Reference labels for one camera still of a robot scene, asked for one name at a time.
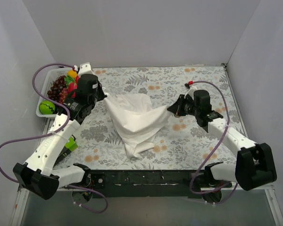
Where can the white t-shirt with flower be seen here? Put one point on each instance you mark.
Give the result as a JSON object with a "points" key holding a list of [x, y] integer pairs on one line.
{"points": [[136, 121]]}

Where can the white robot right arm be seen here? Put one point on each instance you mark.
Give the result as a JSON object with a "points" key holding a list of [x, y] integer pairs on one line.
{"points": [[254, 165]]}

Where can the orange fruit toy top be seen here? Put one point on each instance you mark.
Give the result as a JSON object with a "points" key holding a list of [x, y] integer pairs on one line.
{"points": [[72, 74]]}

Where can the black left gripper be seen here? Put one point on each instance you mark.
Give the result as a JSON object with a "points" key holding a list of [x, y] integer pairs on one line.
{"points": [[100, 92]]}

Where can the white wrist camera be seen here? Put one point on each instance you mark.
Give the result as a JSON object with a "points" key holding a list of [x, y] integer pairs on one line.
{"points": [[83, 69], [191, 89]]}

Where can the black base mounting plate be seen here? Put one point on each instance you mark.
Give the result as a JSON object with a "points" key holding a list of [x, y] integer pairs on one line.
{"points": [[142, 183]]}

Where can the green watermelon toy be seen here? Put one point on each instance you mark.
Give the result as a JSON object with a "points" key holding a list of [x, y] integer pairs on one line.
{"points": [[46, 107]]}

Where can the black green package box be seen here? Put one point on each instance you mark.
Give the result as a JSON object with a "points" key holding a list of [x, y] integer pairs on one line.
{"points": [[69, 147]]}

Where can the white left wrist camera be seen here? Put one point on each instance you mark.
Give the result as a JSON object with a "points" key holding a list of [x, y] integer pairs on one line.
{"points": [[83, 69]]}

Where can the purple grape bunch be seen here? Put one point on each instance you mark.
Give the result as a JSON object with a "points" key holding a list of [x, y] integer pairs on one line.
{"points": [[59, 89]]}

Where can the red dragon fruit toy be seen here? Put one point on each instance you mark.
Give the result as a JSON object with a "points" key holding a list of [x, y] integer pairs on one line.
{"points": [[72, 86]]}

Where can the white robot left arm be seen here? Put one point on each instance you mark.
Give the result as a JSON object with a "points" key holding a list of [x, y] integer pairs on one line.
{"points": [[37, 173]]}

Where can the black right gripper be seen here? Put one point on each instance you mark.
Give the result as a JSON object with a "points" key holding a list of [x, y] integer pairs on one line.
{"points": [[178, 107]]}

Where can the floral tablecloth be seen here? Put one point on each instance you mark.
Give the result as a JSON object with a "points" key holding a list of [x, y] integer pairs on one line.
{"points": [[146, 93]]}

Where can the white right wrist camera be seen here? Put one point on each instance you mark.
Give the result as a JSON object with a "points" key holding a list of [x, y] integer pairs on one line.
{"points": [[191, 89]]}

